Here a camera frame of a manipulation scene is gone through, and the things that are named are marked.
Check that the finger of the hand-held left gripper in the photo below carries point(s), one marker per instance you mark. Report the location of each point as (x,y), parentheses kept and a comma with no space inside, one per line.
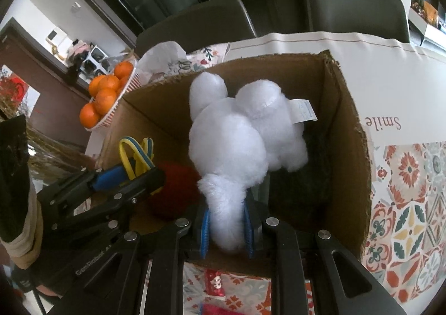
(139,188)
(104,180)

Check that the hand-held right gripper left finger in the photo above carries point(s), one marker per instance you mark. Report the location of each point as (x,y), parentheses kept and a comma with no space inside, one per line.
(205,231)

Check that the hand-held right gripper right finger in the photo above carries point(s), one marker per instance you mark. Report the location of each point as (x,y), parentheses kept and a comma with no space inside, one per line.
(248,231)

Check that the yellow blue elastic band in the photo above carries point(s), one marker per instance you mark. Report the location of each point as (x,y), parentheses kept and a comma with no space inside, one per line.
(149,151)

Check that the red knitted ball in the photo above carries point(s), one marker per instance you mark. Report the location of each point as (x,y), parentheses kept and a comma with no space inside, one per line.
(177,189)

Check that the dark green knitted cloth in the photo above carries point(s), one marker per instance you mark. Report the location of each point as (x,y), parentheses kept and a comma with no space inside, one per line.
(299,189)

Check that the white plush toy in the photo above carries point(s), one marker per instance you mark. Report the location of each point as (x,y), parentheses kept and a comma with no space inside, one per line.
(226,141)

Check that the brown cardboard box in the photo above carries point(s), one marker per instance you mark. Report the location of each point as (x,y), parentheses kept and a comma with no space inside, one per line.
(348,161)

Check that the small red candy packet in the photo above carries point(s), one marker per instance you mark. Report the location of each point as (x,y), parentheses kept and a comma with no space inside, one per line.
(213,282)

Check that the pile of oranges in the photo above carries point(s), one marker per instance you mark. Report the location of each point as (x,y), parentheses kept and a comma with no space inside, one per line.
(105,99)

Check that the brown wooden door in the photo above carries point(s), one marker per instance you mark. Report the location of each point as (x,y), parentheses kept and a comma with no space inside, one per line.
(38,67)

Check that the white crumpled tissue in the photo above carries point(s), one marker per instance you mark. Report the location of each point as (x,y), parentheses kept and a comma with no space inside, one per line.
(163,57)

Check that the floral tissue box cover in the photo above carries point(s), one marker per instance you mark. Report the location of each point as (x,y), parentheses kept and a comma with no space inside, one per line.
(205,55)

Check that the grey dining chair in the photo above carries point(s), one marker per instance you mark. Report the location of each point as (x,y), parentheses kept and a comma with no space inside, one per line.
(195,26)
(355,12)

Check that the white low cabinet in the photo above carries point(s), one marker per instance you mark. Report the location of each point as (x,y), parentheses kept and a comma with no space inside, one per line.
(432,34)

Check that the orange package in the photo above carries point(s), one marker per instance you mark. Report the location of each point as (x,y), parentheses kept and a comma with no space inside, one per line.
(430,12)

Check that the red paper wall poster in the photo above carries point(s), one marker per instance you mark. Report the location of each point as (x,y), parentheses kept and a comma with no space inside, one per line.
(14,87)

